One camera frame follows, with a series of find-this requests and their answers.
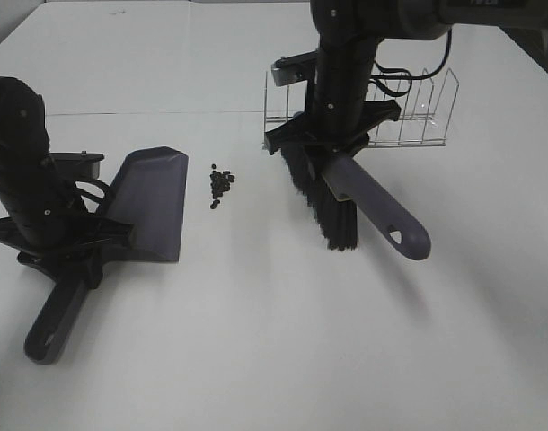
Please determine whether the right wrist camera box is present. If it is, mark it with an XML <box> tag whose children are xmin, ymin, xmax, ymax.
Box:
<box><xmin>270</xmin><ymin>51</ymin><xmax>317</xmax><ymax>87</ymax></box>

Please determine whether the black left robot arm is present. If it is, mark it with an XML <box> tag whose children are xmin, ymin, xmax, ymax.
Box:
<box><xmin>0</xmin><ymin>76</ymin><xmax>133</xmax><ymax>289</ymax></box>

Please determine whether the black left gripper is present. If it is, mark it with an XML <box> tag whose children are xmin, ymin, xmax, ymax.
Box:
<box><xmin>0</xmin><ymin>214</ymin><xmax>135</xmax><ymax>290</ymax></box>

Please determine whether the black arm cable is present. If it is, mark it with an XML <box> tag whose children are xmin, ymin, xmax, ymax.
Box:
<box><xmin>71</xmin><ymin>178</ymin><xmax>116</xmax><ymax>212</ymax></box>
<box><xmin>367</xmin><ymin>26</ymin><xmax>455</xmax><ymax>98</ymax></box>

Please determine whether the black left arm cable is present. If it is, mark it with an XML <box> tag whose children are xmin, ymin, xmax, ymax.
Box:
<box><xmin>71</xmin><ymin>178</ymin><xmax>116</xmax><ymax>212</ymax></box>

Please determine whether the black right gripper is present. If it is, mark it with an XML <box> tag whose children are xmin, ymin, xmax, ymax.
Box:
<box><xmin>264</xmin><ymin>100</ymin><xmax>400</xmax><ymax>155</ymax></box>

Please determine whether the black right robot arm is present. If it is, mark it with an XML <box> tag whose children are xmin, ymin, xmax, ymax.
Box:
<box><xmin>265</xmin><ymin>1</ymin><xmax>548</xmax><ymax>154</ymax></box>

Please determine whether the pile of coffee beans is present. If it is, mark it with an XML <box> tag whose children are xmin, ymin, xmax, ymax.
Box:
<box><xmin>209</xmin><ymin>163</ymin><xmax>235</xmax><ymax>210</ymax></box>

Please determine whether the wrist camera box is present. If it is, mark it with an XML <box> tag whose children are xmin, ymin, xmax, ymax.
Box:
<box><xmin>270</xmin><ymin>51</ymin><xmax>317</xmax><ymax>87</ymax></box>
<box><xmin>51</xmin><ymin>151</ymin><xmax>104</xmax><ymax>180</ymax></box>

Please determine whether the purple-grey hand brush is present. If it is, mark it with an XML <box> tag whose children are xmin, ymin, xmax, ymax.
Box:
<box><xmin>280</xmin><ymin>145</ymin><xmax>431</xmax><ymax>260</ymax></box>

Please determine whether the purple-grey dustpan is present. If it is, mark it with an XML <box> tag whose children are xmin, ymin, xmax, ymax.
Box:
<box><xmin>18</xmin><ymin>147</ymin><xmax>188</xmax><ymax>365</ymax></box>

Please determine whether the wire dish rack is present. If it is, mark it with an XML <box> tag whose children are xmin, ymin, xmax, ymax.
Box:
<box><xmin>263</xmin><ymin>67</ymin><xmax>460</xmax><ymax>151</ymax></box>

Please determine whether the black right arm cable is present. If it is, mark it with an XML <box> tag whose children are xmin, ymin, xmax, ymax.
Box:
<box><xmin>367</xmin><ymin>26</ymin><xmax>455</xmax><ymax>98</ymax></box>

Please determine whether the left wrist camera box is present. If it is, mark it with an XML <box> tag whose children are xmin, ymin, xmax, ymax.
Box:
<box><xmin>51</xmin><ymin>151</ymin><xmax>104</xmax><ymax>180</ymax></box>

